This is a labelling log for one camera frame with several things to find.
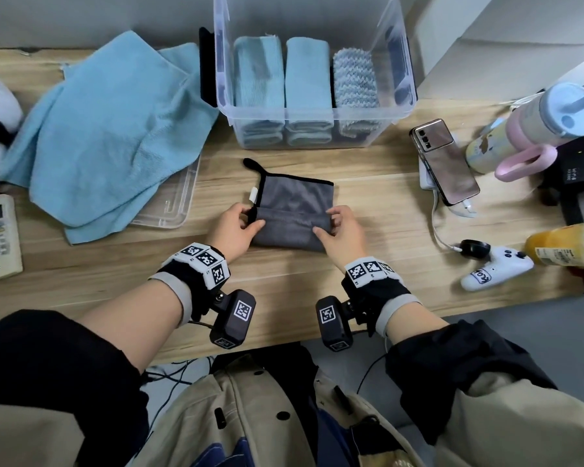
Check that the person's left hand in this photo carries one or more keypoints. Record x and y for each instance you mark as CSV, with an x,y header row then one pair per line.
x,y
231,230

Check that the person's right hand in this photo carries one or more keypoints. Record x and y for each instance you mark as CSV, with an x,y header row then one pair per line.
x,y
348,238

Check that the dark blue grey cloth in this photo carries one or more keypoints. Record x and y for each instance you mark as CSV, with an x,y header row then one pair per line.
x,y
292,199

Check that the light blue towel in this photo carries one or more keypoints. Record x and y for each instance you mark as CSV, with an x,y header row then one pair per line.
x,y
259,72
309,72
263,136
107,131
309,137

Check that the clear plastic storage box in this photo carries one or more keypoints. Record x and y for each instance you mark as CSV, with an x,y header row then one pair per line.
x,y
389,116

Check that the grey striped towel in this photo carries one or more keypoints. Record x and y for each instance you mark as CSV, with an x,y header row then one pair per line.
x,y
355,77

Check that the person's right forearm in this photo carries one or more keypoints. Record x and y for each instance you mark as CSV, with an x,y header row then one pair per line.
x,y
413,323

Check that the person's left forearm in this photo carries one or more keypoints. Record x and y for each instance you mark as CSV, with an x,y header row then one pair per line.
x,y
131,325

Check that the black wrist brace with markers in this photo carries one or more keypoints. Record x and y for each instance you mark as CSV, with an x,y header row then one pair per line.
x,y
379,296
190,282

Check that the white power bank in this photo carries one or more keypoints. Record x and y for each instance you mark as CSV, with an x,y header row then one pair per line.
x,y
424,177

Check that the rose gold smartphone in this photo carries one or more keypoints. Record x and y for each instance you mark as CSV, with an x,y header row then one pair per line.
x,y
447,165

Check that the black round plug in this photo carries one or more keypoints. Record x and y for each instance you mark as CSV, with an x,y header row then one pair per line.
x,y
474,249

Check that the white game controller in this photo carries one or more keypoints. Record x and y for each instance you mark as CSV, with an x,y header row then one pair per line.
x,y
501,269

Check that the beige coat with black buttons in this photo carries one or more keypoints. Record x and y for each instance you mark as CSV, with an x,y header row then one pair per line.
x,y
243,413

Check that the white shelf unit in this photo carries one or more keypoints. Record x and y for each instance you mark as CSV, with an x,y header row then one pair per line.
x,y
496,43

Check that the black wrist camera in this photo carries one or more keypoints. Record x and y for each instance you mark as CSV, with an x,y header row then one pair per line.
x,y
335,325
233,318

